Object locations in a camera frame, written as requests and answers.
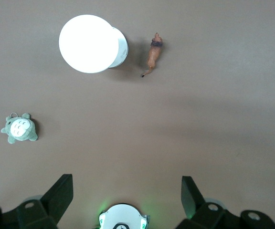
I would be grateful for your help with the brown lion statue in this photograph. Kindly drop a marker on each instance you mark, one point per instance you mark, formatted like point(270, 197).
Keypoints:
point(154, 53)

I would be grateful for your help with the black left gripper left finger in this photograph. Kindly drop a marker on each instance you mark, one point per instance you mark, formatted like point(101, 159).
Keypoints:
point(49, 210)

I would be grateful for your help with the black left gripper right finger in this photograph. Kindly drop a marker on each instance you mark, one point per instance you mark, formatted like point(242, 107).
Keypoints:
point(199, 212)

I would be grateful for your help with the white round plate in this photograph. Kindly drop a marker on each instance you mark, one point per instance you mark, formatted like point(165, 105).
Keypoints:
point(87, 44)

